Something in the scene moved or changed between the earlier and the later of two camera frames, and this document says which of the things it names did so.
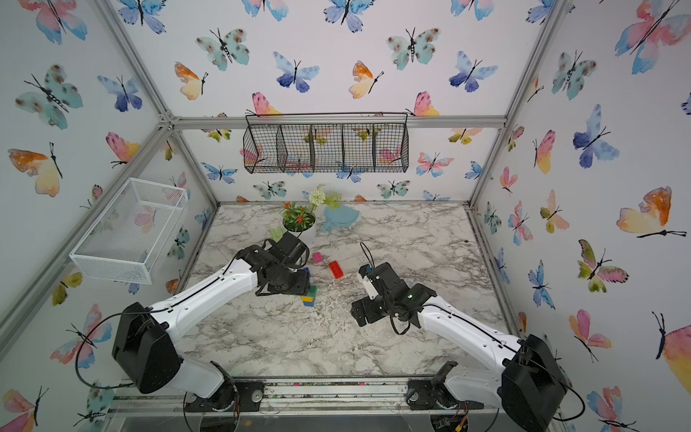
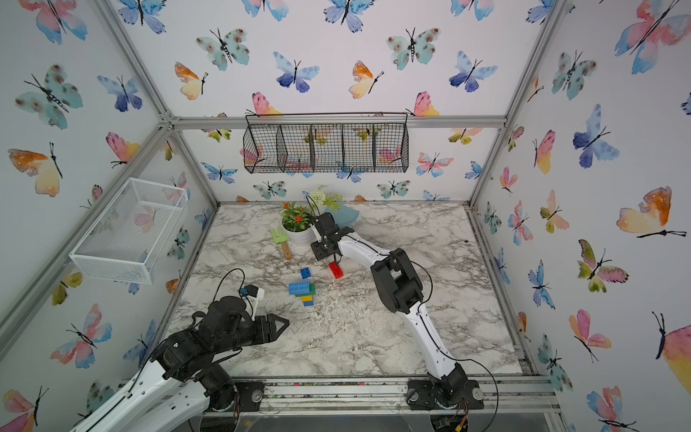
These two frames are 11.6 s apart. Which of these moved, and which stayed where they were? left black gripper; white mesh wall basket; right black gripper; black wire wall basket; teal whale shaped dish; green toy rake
Moved: left black gripper; right black gripper
Stayed: black wire wall basket; green toy rake; white mesh wall basket; teal whale shaped dish
